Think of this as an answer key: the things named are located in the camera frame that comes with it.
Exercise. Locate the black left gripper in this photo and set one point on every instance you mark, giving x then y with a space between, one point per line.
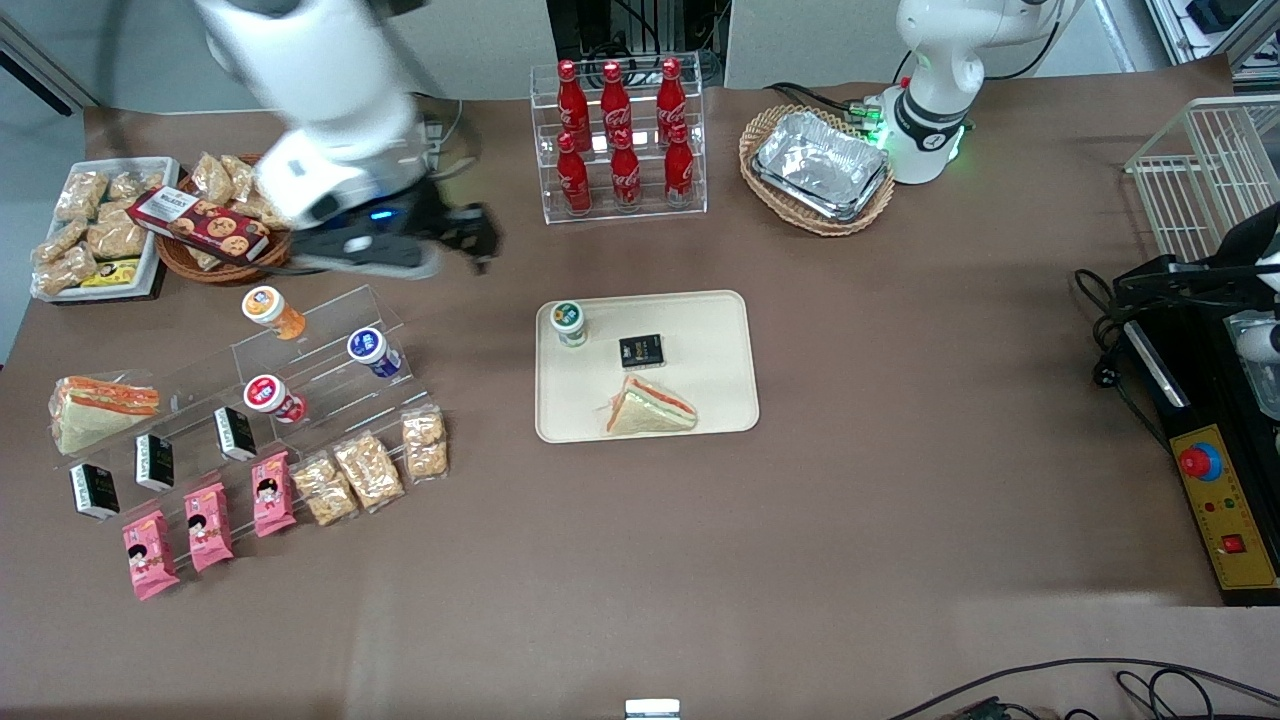
1222 274

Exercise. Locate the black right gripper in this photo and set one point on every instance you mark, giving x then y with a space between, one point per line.
447 222

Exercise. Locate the green gum bottle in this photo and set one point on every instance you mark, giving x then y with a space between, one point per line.
569 322

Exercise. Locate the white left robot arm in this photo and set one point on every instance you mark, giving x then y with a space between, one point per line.
935 60

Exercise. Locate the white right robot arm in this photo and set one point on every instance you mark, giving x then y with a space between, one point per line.
320 80

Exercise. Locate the blue gum bottle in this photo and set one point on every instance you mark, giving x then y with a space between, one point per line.
372 350

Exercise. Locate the beige plastic tray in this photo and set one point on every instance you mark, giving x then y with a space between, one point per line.
580 400

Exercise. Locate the orange gum bottle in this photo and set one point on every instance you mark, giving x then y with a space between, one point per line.
270 310

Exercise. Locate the red gum bottle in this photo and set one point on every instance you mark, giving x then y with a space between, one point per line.
270 397

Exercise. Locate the white rectangular snack tray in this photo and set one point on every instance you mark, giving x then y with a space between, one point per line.
160 168

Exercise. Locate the red cola bottle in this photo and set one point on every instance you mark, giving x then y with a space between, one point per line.
671 98
574 180
679 172
626 178
615 100
572 100

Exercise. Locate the clear plastic cover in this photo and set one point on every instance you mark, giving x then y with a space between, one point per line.
1255 365

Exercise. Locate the clear acrylic bottle rack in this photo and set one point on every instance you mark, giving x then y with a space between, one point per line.
620 215

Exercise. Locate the red emergency stop button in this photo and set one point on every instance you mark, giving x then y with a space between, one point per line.
1198 460

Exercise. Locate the black snack box gold print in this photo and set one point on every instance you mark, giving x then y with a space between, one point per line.
642 350

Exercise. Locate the clear acrylic stepped stand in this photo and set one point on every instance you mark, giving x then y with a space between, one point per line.
330 400

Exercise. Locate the wrapped triangle sandwich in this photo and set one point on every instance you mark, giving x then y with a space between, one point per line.
650 410
95 415

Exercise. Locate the black control box yellow panel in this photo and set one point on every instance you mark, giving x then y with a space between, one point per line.
1225 520

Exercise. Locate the red cookie box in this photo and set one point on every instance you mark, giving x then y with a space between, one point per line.
200 225

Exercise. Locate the round brown wicker basket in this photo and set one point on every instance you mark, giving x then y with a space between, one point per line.
175 258

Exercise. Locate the black white-edged snack box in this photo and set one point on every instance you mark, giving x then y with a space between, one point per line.
94 492
154 462
236 434

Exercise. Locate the light wicker oval basket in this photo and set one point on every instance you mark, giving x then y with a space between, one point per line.
765 125

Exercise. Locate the pink snack packet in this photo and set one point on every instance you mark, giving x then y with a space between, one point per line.
209 527
273 495
150 556

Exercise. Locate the stacked aluminium foil trays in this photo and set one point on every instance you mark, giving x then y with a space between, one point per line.
820 165

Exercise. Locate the yellow snack packet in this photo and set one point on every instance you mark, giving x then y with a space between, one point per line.
110 274

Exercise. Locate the small white device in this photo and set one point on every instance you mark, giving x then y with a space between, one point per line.
652 710

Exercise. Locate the aluminium frame with equipment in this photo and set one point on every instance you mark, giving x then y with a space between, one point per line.
1215 25

